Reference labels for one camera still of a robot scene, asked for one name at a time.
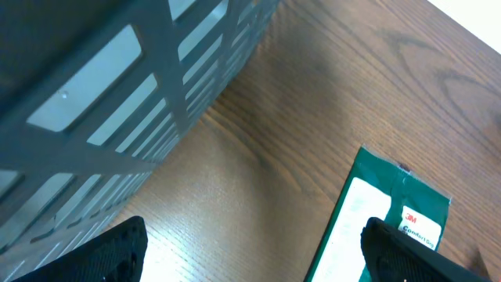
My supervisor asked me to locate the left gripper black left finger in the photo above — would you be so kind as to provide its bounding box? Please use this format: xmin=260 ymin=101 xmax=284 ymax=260
xmin=15 ymin=215 xmax=148 ymax=282

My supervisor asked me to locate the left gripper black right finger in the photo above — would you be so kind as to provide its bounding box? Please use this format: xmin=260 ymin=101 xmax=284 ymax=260
xmin=361 ymin=217 xmax=487 ymax=282

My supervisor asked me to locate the green snack bag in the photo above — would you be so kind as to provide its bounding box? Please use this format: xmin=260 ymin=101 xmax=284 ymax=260
xmin=305 ymin=146 xmax=451 ymax=281

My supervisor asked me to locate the grey plastic mesh basket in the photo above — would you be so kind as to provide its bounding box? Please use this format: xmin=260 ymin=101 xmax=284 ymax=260
xmin=1 ymin=0 xmax=278 ymax=281

